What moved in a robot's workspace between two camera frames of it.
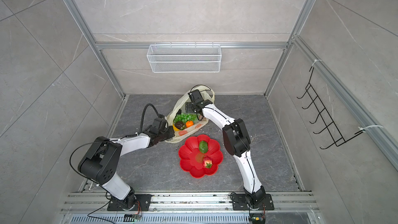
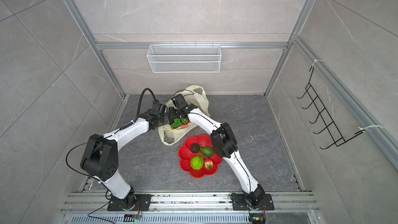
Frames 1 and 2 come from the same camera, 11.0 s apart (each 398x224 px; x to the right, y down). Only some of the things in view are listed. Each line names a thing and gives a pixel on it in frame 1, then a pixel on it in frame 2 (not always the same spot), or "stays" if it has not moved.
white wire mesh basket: (184, 58) stays
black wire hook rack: (337, 136) stays
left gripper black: (170, 128) to (166, 114)
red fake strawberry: (207, 162) stays
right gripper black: (188, 107) to (171, 113)
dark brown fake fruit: (179, 124) to (195, 148)
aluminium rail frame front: (284, 203) stays
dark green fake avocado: (203, 147) to (208, 152)
